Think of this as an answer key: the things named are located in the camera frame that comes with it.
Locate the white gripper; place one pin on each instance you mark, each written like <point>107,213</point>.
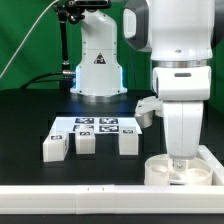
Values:
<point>182,127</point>

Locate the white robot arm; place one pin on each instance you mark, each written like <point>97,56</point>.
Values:
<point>178,35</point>

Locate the white L-shaped fence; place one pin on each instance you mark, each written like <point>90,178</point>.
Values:
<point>117,199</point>

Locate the white marker sheet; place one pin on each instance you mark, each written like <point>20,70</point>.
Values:
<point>100,125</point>

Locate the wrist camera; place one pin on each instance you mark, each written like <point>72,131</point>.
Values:
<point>145,109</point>

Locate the black camera stand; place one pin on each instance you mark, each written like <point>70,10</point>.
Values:
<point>67,12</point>

